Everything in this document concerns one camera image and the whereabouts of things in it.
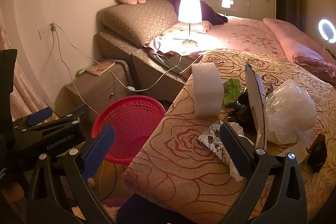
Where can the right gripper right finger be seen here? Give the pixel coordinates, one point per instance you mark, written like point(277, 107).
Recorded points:
point(243, 206)

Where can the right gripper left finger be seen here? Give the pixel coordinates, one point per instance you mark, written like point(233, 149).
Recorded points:
point(78, 164)

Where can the patterned foil wrapper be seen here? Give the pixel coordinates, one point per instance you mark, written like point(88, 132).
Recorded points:
point(211, 139)

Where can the clear plastic bag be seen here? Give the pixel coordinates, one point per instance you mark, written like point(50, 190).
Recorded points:
point(290, 114)

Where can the green snack packet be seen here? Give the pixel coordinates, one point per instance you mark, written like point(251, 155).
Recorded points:
point(232, 92)

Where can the white foam block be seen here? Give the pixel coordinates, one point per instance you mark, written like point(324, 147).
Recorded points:
point(208, 90)

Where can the purple floor mat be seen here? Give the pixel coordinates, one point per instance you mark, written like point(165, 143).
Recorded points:
point(112, 205)

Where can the red plastic mesh basket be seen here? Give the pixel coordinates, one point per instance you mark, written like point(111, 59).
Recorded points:
point(134, 119)

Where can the brown fabric nightstand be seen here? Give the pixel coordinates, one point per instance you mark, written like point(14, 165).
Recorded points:
point(101, 91)

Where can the small green object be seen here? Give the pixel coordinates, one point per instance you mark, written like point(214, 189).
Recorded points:
point(79, 73)

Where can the orange book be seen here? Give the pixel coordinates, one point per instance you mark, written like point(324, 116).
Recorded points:
point(100, 68)

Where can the pink folded duvet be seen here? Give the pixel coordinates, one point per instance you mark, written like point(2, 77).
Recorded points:
point(303, 50)

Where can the pink floral bed sheet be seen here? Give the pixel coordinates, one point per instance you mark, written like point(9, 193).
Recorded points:
point(240, 34)

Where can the dark purple cushion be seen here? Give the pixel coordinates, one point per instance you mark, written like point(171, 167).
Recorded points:
point(208, 14)

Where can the lit white table lamp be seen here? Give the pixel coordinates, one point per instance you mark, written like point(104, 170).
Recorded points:
point(190, 12)

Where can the wall socket with plug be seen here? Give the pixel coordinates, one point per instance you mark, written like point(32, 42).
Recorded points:
point(45, 33)

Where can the white ring light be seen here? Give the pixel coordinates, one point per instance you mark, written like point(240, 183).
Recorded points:
point(327, 31)

